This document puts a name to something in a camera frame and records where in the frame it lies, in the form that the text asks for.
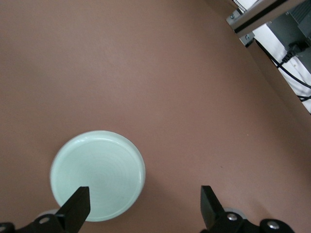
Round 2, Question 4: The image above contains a dark grey box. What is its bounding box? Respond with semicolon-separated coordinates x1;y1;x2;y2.
267;0;311;75

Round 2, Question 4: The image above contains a black plug cable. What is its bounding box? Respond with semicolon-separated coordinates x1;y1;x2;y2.
254;40;311;89

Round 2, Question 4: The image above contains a light green plate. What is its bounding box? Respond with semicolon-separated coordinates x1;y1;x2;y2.
50;130;147;222

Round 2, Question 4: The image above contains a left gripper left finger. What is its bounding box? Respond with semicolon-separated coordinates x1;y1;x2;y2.
24;186;92;233

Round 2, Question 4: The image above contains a brown table cover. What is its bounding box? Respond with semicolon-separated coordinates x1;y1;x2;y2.
0;0;311;233

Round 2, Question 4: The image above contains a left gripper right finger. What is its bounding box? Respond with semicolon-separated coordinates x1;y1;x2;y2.
201;185;260;233

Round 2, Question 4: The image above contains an aluminium frame post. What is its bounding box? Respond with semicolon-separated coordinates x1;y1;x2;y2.
225;0;292;47

